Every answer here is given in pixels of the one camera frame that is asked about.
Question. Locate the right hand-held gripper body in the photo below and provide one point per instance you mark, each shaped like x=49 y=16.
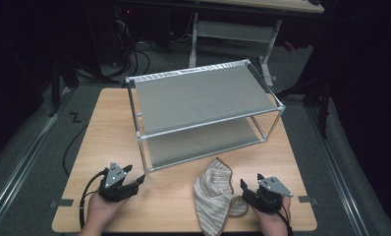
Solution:
x=272 y=188

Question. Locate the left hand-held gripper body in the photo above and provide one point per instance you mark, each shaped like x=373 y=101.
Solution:
x=115 y=177

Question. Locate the striped beige towel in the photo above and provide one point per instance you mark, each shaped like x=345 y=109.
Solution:
x=213 y=196

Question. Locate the grey two-tier metal rack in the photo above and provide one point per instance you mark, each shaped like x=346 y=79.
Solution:
x=200 y=95

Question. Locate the person's right hand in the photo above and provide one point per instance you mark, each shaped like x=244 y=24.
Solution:
x=273 y=224

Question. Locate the person's left hand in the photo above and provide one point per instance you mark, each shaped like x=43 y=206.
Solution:
x=100 y=211

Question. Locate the grey tape piece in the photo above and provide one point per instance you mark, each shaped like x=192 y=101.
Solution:
x=62 y=203
x=307 y=199

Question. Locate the black metal stand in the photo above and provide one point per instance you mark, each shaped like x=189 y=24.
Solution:
x=55 y=91

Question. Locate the small red object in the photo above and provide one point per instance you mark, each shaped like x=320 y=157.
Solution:
x=289 y=46

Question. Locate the white-legged desk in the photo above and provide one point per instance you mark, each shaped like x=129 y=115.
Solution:
x=236 y=31

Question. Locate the metal floor rail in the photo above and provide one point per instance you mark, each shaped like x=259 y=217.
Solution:
x=336 y=173
x=18 y=173

